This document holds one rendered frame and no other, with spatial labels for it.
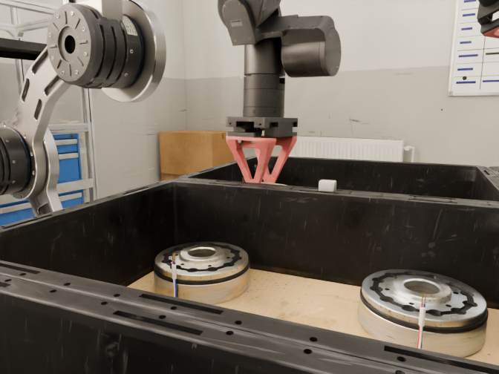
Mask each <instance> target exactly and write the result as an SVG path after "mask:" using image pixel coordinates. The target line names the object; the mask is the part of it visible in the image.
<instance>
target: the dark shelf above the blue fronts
mask: <svg viewBox="0 0 499 374"><path fill-rule="evenodd" d="M46 47H47V44H42V43H37V42H27V41H21V40H15V39H6V38H0V57H1V58H9V59H23V60H31V61H35V60H36V59H37V58H38V56H39V55H40V54H41V52H42V51H43V50H44V49H45V48H46Z"/></svg>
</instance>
